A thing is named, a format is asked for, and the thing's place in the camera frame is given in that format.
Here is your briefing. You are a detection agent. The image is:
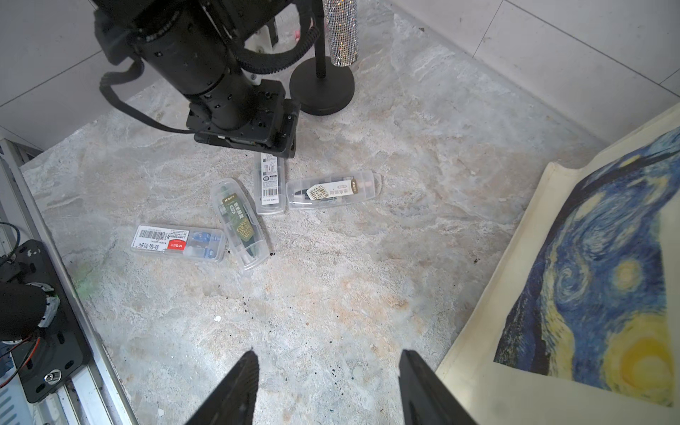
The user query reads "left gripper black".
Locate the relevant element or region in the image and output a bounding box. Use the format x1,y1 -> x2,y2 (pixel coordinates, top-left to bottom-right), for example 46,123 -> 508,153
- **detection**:
186,79 -> 300,159

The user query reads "glitter microphone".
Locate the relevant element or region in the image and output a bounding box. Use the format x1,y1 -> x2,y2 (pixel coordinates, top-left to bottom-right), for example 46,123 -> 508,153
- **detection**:
322,0 -> 359,67

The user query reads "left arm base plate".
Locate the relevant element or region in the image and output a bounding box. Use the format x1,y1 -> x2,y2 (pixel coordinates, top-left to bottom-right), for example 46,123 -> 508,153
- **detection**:
1,239 -> 92,404

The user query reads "clear compass case barcode label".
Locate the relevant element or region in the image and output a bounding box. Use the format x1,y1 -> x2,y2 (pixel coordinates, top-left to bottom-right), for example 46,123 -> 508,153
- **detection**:
253,152 -> 287,215

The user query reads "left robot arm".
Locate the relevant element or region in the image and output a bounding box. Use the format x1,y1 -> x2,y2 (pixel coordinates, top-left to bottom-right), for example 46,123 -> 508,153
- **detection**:
94,1 -> 322,159

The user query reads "clear case red white label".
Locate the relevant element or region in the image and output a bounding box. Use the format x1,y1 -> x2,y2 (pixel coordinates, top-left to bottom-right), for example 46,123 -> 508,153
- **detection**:
130,224 -> 227,262

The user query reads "black microphone stand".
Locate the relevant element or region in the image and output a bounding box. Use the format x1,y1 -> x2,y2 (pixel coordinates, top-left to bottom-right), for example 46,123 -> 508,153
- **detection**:
290,0 -> 355,116

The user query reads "aluminium mounting rail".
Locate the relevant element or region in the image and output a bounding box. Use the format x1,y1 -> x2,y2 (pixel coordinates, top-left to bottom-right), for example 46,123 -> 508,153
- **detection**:
1,139 -> 137,424

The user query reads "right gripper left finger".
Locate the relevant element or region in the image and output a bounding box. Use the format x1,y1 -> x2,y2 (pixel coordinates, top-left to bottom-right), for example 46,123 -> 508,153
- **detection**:
186,350 -> 260,425

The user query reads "small clear compass case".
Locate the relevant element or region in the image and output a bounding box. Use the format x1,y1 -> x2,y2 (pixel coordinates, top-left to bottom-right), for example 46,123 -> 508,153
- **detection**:
285,170 -> 382,210

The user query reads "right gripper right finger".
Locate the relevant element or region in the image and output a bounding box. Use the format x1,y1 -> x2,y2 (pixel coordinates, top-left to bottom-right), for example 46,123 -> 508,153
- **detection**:
398,350 -> 476,425

